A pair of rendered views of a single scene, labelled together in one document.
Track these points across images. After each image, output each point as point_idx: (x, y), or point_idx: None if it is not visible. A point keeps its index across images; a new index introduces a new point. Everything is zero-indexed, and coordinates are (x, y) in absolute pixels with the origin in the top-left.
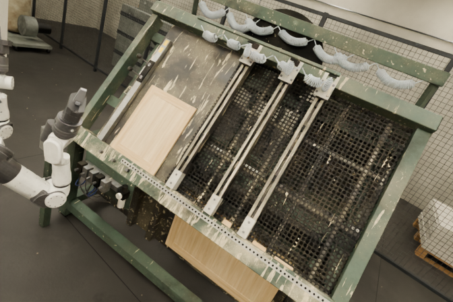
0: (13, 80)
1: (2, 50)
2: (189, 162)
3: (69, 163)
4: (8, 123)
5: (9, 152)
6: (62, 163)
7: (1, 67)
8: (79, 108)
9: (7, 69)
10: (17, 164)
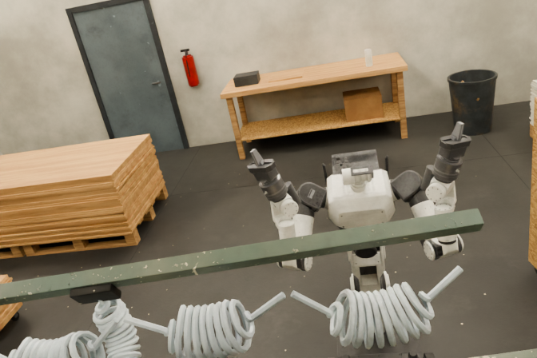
0: (437, 192)
1: (439, 150)
2: None
3: (280, 232)
4: (435, 244)
5: (297, 193)
6: (273, 220)
7: (433, 169)
8: (252, 165)
9: (438, 175)
10: (299, 209)
